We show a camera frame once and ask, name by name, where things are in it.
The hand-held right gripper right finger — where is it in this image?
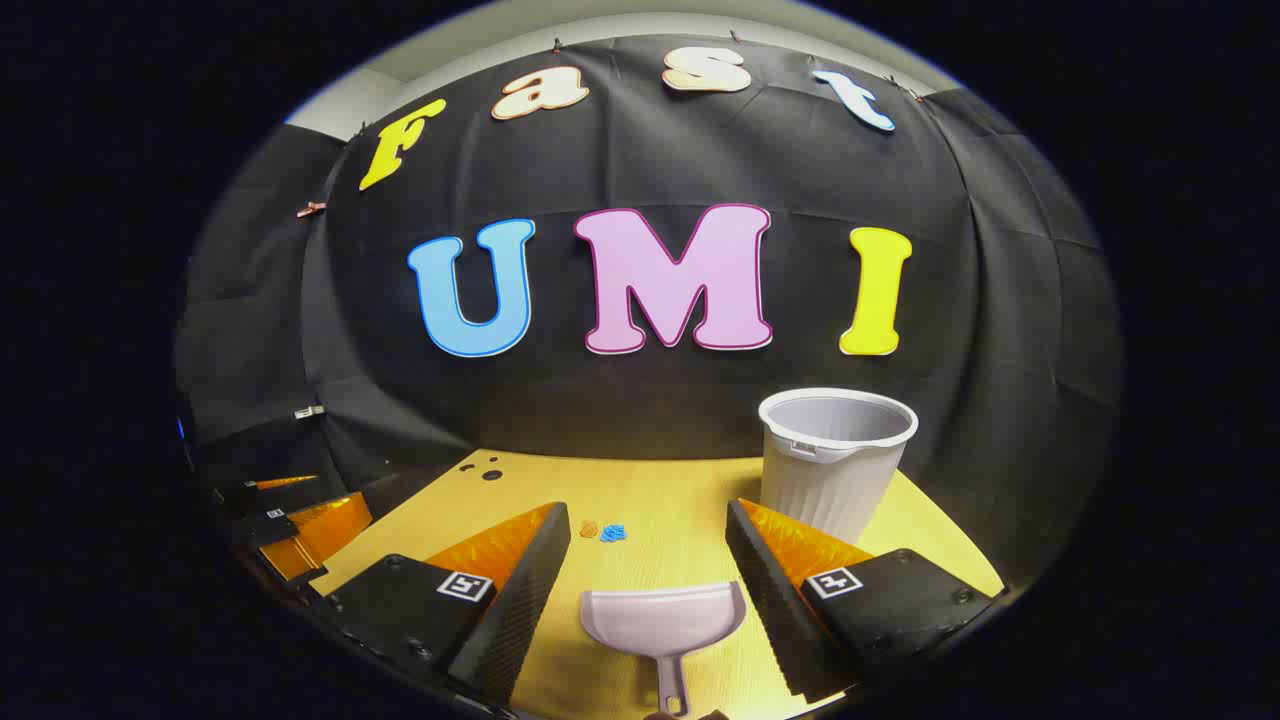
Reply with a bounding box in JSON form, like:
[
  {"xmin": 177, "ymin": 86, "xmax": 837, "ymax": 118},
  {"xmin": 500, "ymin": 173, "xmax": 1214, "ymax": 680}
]
[{"xmin": 726, "ymin": 498, "xmax": 1004, "ymax": 704}]

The pale purple dustpan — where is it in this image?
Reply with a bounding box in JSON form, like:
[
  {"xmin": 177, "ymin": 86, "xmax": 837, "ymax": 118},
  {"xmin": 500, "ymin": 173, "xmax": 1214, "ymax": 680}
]
[{"xmin": 580, "ymin": 580, "xmax": 748, "ymax": 717}]

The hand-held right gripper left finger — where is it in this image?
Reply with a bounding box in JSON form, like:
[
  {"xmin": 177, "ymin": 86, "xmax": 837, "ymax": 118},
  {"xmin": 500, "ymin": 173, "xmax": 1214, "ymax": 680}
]
[{"xmin": 318, "ymin": 502, "xmax": 572, "ymax": 706}]

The white ribbed garbage bin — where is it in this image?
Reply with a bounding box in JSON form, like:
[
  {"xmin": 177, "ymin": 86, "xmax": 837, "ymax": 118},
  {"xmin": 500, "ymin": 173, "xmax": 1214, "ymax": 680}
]
[{"xmin": 758, "ymin": 388, "xmax": 919, "ymax": 546}]

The yellow wooden desktop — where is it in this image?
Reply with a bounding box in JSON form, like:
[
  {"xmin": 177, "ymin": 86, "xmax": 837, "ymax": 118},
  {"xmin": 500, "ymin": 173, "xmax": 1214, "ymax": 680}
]
[{"xmin": 310, "ymin": 448, "xmax": 1004, "ymax": 720}]

